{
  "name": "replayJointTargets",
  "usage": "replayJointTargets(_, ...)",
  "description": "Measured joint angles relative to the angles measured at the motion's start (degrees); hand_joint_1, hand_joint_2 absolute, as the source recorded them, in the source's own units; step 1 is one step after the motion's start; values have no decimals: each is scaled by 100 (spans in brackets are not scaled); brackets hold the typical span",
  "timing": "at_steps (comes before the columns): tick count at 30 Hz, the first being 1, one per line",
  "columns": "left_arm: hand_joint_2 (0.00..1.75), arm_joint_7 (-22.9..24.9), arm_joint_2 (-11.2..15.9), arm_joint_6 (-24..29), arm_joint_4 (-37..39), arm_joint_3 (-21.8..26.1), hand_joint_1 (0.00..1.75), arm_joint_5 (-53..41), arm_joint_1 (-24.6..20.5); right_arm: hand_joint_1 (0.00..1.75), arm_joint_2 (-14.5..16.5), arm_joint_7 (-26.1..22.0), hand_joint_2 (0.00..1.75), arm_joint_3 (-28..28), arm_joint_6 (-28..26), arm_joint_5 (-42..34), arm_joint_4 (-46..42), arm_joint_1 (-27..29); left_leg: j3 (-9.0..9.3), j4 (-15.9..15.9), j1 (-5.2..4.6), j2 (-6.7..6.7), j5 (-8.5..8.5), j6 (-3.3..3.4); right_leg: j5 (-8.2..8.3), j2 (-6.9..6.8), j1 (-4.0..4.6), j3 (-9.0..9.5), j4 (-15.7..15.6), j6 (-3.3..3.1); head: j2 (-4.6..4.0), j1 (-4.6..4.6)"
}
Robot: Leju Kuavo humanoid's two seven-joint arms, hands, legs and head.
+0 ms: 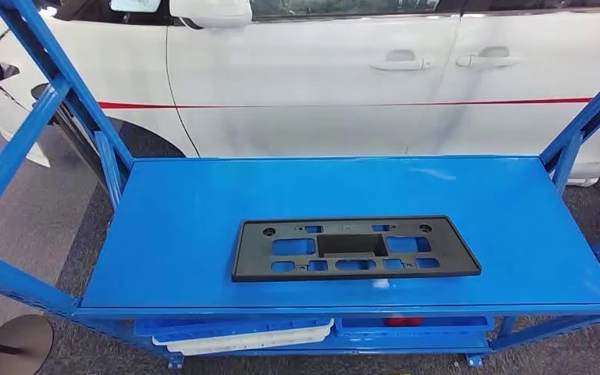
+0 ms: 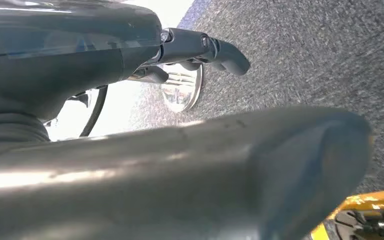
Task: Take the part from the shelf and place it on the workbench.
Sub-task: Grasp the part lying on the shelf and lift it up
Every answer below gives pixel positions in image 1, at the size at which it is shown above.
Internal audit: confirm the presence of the black plastic licence plate bracket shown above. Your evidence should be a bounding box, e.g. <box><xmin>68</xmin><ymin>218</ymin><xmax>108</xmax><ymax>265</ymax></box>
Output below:
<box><xmin>230</xmin><ymin>216</ymin><xmax>483</xmax><ymax>284</ymax></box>

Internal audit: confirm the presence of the blue metal shelving rack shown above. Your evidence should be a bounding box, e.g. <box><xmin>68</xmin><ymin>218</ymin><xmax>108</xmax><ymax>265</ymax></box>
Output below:
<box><xmin>0</xmin><ymin>0</ymin><xmax>600</xmax><ymax>371</ymax></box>

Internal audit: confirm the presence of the white car with red stripe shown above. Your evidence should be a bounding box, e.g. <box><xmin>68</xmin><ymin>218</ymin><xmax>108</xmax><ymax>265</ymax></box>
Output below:
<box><xmin>0</xmin><ymin>0</ymin><xmax>600</xmax><ymax>188</ymax></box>

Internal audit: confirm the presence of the red object in crate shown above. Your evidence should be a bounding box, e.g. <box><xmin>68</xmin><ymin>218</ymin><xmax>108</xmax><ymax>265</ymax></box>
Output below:
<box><xmin>382</xmin><ymin>316</ymin><xmax>425</xmax><ymax>328</ymax></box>

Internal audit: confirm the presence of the white car side mirror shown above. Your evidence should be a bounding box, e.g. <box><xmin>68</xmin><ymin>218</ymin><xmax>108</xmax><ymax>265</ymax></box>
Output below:
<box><xmin>169</xmin><ymin>0</ymin><xmax>253</xmax><ymax>30</ymax></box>

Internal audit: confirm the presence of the blue plastic crate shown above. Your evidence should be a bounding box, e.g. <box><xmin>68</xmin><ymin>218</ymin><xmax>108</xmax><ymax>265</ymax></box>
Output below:
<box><xmin>334</xmin><ymin>316</ymin><xmax>495</xmax><ymax>338</ymax></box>

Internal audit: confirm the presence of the black round-base stanchion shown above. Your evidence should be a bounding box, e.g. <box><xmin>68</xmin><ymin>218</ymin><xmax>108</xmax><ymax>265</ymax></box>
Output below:
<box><xmin>0</xmin><ymin>314</ymin><xmax>54</xmax><ymax>375</ymax></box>
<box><xmin>30</xmin><ymin>82</ymin><xmax>109</xmax><ymax>190</ymax></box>

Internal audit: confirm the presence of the white car door handle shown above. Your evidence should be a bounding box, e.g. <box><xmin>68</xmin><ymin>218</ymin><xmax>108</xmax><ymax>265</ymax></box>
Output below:
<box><xmin>455</xmin><ymin>46</ymin><xmax>521</xmax><ymax>70</ymax></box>
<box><xmin>370</xmin><ymin>49</ymin><xmax>432</xmax><ymax>72</ymax></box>

